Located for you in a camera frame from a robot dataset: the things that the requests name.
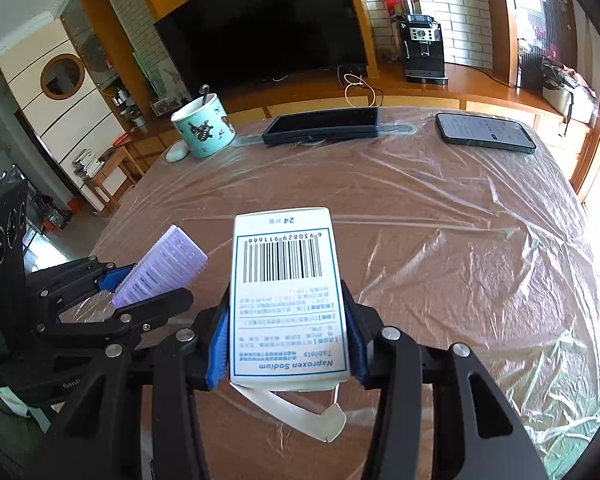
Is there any lavender blister pack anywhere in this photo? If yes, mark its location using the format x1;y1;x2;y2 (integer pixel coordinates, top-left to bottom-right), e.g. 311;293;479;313
112;224;208;309

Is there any white blue naproxen box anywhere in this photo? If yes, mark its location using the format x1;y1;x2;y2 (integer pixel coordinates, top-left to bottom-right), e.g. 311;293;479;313
228;207;352;443

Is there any small wooden side table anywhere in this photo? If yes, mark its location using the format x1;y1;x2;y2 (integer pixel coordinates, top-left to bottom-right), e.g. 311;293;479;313
85;146;145;214

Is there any small white oval case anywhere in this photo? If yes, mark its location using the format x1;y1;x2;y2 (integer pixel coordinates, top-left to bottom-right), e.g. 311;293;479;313
164;140;189;164

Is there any teal patterned mug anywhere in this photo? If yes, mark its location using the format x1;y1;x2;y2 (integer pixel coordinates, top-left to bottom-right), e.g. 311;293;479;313
171;93;236;158

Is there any metal spoon in mug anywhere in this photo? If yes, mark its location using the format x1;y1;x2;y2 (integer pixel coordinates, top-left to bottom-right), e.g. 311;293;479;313
199;84;210;105

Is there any black smartphone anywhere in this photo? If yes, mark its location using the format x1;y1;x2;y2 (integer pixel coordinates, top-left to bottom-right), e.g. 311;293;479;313
436;113;536;154

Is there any dark blue tray case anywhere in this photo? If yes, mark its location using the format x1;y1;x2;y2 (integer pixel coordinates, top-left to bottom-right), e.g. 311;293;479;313
262;107;379;146

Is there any black television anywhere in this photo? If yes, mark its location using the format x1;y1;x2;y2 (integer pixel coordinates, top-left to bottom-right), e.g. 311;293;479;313
155;0;366;93

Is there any black coffee machine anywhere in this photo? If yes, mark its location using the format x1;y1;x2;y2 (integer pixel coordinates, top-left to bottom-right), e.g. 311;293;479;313
396;14;449;86

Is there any round wooden wall mirror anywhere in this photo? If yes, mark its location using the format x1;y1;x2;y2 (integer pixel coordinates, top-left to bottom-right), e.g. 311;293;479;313
40;53;85;101

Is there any white charging cable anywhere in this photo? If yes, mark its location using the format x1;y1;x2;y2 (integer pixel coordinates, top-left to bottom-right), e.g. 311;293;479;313
337;64;385;109

